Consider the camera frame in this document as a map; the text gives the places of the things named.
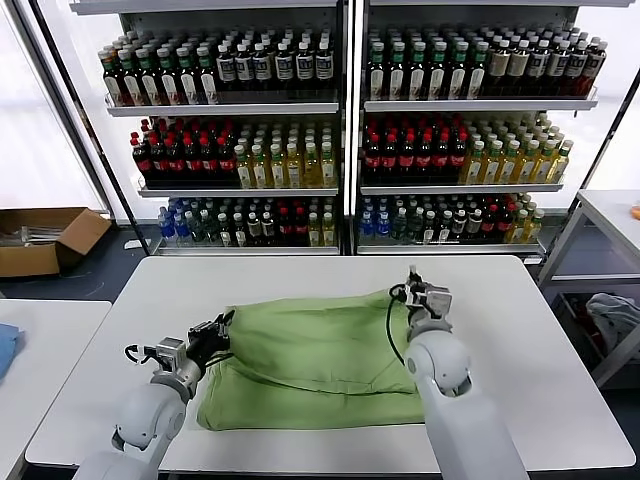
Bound black metal pole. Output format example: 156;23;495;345
27;0;152;254
545;69;640;256

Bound small red-cap cola bottle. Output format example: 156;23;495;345
496;203;514;244
278;207;293;248
481;204;498;244
293;207;308;248

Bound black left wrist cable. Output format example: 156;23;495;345
123;343;160;366

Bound grey metal frame table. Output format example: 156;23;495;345
537;189;640;389

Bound brown cardboard box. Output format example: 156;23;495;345
0;207;113;280

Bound red cloth item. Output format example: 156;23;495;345
579;298;609;354

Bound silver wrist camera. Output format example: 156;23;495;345
155;337;189;374
423;285;454;322

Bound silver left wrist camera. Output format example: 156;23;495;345
155;337;189;374

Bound black storage crate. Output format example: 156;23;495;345
555;292;609;372

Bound grey-blue crumpled cloth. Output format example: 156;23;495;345
585;293;640;362

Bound beige-label dark drink bottle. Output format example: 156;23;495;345
486;40;509;99
506;40;530;99

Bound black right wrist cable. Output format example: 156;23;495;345
385;283;417;369

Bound bagged metal parts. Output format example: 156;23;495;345
0;225;66;249

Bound white-label dark drink bottle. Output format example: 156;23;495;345
274;43;294;94
234;44;254;95
252;43;273;94
295;42;315;93
314;41;335;93
565;40;588;99
527;40;549;99
546;40;569;99
583;38;608;99
215;44;235;95

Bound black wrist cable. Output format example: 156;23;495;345
123;343;160;366
385;283;417;369

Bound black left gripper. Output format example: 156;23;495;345
185;310;236;365

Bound blue folded cloth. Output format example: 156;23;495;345
0;323;26;384

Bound green-cap dark tea bottle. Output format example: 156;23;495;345
178;46;200;107
158;47;181;107
139;48;161;108
406;43;427;103
367;43;387;103
447;43;468;102
386;43;407;103
197;46;219;106
466;42;488;101
101;48;124;108
121;49;143;108
427;42;448;103

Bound green polo shirt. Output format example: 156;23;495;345
195;292;426;432

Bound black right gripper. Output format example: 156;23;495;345
403;266;427;307

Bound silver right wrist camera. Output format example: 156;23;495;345
423;285;454;322

